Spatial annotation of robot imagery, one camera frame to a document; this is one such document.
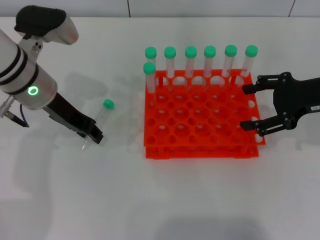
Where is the left arm connector cable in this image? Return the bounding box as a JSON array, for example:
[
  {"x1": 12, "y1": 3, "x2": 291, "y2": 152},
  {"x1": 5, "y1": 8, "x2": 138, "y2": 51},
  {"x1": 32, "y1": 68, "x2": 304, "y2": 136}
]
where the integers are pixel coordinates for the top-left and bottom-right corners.
[{"x1": 0, "y1": 96, "x2": 30, "y2": 129}]

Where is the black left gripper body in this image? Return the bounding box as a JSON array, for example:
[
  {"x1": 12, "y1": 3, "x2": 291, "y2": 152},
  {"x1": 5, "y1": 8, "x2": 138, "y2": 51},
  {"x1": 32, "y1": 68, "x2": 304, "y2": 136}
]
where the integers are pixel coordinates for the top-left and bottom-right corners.
[{"x1": 44, "y1": 92, "x2": 97, "y2": 137}]

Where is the orange test tube rack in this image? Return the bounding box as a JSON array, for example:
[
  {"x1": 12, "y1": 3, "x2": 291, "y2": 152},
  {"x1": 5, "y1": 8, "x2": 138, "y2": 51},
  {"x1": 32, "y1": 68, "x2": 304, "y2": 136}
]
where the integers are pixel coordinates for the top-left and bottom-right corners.
[{"x1": 143, "y1": 68, "x2": 267, "y2": 160}]

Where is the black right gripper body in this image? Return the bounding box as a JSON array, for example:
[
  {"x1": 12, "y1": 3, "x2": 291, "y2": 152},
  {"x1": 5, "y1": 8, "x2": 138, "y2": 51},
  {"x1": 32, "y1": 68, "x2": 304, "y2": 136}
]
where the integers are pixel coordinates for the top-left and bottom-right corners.
[{"x1": 272, "y1": 71, "x2": 320, "y2": 131}]

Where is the clear green-capped test tube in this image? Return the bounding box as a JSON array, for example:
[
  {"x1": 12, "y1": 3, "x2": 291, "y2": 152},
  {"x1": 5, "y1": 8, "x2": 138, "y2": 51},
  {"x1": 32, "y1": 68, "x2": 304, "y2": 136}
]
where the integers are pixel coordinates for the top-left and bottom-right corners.
[
  {"x1": 145, "y1": 46, "x2": 159, "y2": 87},
  {"x1": 184, "y1": 45, "x2": 198, "y2": 92},
  {"x1": 81, "y1": 98, "x2": 116, "y2": 151},
  {"x1": 239, "y1": 44, "x2": 259, "y2": 79},
  {"x1": 143, "y1": 62, "x2": 158, "y2": 107},
  {"x1": 164, "y1": 46, "x2": 177, "y2": 92},
  {"x1": 222, "y1": 44, "x2": 239, "y2": 88},
  {"x1": 203, "y1": 45, "x2": 218, "y2": 91}
]

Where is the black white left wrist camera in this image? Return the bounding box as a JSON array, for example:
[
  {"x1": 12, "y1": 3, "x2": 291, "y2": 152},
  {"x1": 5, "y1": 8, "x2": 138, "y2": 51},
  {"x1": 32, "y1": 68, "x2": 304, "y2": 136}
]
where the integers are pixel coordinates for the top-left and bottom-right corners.
[{"x1": 13, "y1": 5, "x2": 80, "y2": 61}]

